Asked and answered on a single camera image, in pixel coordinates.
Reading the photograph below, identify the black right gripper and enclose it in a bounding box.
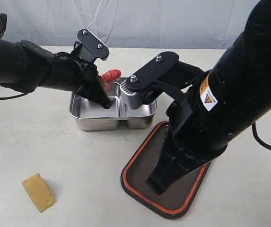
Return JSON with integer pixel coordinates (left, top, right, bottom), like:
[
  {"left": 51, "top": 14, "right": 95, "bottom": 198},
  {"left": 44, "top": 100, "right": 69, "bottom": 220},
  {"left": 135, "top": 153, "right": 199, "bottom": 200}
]
[{"left": 145, "top": 96, "right": 227, "bottom": 195}]

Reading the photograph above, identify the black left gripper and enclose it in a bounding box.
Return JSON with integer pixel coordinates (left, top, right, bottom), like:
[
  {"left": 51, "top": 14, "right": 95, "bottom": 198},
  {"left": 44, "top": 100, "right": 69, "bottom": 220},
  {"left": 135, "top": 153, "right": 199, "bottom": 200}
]
[{"left": 47, "top": 52, "right": 113, "bottom": 109}]

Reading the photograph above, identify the red toy sausage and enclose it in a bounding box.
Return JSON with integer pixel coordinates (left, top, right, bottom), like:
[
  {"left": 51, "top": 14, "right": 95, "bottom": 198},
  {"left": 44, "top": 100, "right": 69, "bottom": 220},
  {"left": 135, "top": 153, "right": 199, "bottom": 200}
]
[{"left": 99, "top": 69, "right": 122, "bottom": 91}]

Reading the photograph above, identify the steel two-compartment lunch box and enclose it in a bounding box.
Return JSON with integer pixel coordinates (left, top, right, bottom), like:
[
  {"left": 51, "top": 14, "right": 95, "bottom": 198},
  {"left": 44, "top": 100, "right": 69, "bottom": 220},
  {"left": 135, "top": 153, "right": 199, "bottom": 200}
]
[{"left": 69, "top": 78, "right": 158, "bottom": 131}]

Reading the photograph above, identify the lunch box lid orange seal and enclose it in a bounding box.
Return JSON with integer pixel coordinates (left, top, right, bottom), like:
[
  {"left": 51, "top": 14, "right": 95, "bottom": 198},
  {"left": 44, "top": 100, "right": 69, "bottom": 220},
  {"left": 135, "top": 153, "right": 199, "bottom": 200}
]
[{"left": 121, "top": 121, "right": 210, "bottom": 219}]

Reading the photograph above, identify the yellow toy cheese wedge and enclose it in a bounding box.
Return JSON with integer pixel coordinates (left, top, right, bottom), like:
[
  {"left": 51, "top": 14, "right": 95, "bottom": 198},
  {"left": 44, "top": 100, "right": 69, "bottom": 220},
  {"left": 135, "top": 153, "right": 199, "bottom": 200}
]
[{"left": 22, "top": 173, "right": 55, "bottom": 213}]

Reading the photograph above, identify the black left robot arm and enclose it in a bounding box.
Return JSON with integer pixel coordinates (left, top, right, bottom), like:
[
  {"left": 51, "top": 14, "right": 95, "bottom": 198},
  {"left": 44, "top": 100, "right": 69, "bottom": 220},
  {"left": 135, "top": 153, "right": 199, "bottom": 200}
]
[{"left": 0, "top": 28, "right": 113, "bottom": 109}]

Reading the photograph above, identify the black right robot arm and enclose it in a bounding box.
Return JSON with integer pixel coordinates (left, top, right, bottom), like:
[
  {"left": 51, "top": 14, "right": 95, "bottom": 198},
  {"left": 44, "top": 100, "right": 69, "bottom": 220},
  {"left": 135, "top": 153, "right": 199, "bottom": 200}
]
[{"left": 146, "top": 0, "right": 271, "bottom": 195}]

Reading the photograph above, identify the white backdrop cloth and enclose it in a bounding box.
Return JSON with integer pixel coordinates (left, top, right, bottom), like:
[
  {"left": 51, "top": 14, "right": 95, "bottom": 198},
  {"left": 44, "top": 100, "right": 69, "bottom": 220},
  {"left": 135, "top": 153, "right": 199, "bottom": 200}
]
[{"left": 0, "top": 0, "right": 257, "bottom": 49}]

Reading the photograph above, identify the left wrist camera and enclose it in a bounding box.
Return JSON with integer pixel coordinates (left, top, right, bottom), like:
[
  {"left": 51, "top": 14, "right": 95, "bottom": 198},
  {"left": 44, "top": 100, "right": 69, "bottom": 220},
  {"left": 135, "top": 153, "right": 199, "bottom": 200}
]
[{"left": 70, "top": 28, "right": 110, "bottom": 63}]

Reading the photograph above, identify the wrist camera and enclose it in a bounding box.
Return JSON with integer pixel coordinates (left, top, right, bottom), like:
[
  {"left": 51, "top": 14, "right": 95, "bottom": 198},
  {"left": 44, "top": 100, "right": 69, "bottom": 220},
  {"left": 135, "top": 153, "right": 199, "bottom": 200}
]
[
  {"left": 120, "top": 51, "right": 204, "bottom": 109},
  {"left": 70, "top": 28, "right": 110, "bottom": 63}
]

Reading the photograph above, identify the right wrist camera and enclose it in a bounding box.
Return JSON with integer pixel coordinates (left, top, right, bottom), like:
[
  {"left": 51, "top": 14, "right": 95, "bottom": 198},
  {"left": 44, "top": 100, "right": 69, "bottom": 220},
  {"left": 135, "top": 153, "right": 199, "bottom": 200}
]
[{"left": 120, "top": 51, "right": 204, "bottom": 109}]

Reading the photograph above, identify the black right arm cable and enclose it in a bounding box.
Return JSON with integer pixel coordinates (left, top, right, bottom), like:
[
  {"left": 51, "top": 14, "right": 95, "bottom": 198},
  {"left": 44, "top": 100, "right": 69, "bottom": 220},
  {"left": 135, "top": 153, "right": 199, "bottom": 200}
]
[{"left": 252, "top": 122, "right": 271, "bottom": 159}]

